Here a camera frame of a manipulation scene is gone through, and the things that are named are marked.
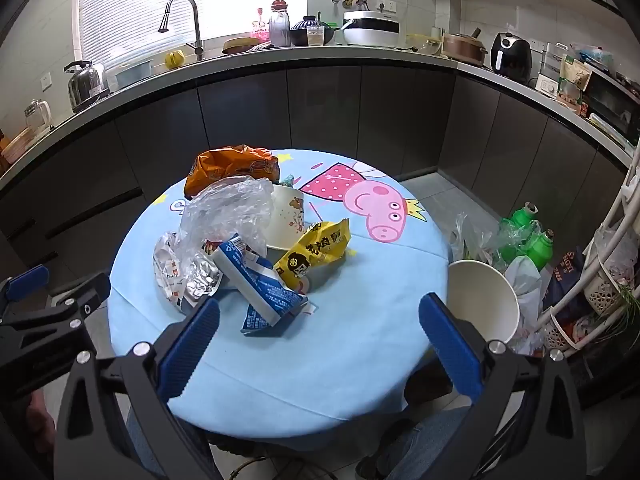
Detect person's right leg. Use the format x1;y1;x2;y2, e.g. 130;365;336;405
372;405;483;480

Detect crumpled clear floor bag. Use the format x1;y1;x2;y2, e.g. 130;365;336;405
450;212;508;267

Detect white red wrapper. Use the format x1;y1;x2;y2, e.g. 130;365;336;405
152;232;202;316

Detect dark blue pot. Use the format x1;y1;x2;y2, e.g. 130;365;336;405
290;19;321;47

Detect glass jug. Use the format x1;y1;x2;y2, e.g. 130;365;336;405
24;99;55;136

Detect pale blue basin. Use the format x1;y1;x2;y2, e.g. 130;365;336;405
115;58;152;86

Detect green plant leaves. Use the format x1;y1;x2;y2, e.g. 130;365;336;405
597;280;640;346

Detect brown cooking pot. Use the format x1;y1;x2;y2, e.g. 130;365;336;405
442;32;488;66

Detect pale yellow bowl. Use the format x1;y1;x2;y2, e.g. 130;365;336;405
406;34;443;56

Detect black air fryer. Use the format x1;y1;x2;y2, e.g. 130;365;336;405
490;32;532;83

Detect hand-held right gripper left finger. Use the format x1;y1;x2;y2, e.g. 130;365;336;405
52;299;223;480

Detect steel kettle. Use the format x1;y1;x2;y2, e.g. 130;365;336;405
64;61;111;113

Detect yellow orange bowl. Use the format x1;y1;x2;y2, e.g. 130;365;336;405
221;36;261;56

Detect green plastic bottle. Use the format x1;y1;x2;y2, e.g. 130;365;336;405
509;201;539;233
525;229;555;268

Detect glass jar with red lid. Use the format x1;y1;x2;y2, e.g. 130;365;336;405
268;0;292;48

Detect green white food packet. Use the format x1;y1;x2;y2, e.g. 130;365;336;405
557;55;593;107

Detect printed paper bowl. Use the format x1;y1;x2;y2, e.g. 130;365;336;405
265;184;308;252

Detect blue white milk carton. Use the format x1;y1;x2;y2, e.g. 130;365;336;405
210;234;312;335

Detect yellow snack packet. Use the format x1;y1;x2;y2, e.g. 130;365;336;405
272;218;352;282

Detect pink bottle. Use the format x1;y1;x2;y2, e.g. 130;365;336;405
250;7;269;43

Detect white round bucket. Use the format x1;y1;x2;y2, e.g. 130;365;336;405
446;259;521;345

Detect chrome kitchen faucet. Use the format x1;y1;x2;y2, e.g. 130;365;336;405
158;0;205;61

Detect stack of wooden bowls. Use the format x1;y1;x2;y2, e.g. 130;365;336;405
0;127;33;166

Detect orange snack bag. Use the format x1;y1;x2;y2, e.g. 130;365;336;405
183;145;280;200

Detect person's left hand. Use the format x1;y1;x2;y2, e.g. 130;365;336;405
25;394;57;453

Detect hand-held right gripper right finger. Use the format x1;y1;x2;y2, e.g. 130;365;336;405
418;292;591;480

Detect white basket rack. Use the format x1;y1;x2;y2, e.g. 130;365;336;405
537;137;640;361

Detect navy shopping bag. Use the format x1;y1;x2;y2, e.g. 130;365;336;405
542;246;587;312

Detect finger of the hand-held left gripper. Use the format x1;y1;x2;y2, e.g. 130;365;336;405
0;266;51;328
27;272;112;356

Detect cartoon pig printed tablecloth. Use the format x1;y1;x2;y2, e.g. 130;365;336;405
107;149;451;453

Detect white rice cooker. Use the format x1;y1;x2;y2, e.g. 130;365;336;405
342;10;401;47

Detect pale blue plastic bag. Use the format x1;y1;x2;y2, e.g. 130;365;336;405
502;255;544;312

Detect dark kitchen counter cabinets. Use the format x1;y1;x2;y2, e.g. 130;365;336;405
0;42;636;286

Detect black microwave oven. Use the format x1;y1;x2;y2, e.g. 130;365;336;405
582;67;640;148

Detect white steamer appliance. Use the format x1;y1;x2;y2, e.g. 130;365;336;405
537;42;571;98

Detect silver foil wrapper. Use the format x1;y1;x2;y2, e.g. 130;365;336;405
182;252;224;307

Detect clear plastic bag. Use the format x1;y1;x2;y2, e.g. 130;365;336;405
177;176;275;262

